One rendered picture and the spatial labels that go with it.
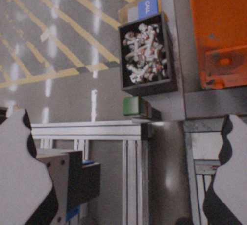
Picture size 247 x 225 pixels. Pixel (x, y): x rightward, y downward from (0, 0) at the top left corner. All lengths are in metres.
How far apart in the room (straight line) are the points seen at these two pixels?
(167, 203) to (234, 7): 0.97
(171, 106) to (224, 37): 0.34
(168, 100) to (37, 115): 1.21
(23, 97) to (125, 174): 1.20
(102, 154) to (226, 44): 0.77
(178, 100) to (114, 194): 0.55
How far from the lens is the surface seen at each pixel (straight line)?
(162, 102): 0.56
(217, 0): 0.19
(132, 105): 0.36
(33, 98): 1.65
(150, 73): 0.47
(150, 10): 0.67
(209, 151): 0.92
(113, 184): 0.91
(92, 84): 1.26
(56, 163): 0.39
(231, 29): 0.24
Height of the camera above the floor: 0.99
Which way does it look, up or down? 63 degrees down
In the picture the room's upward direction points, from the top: 68 degrees counter-clockwise
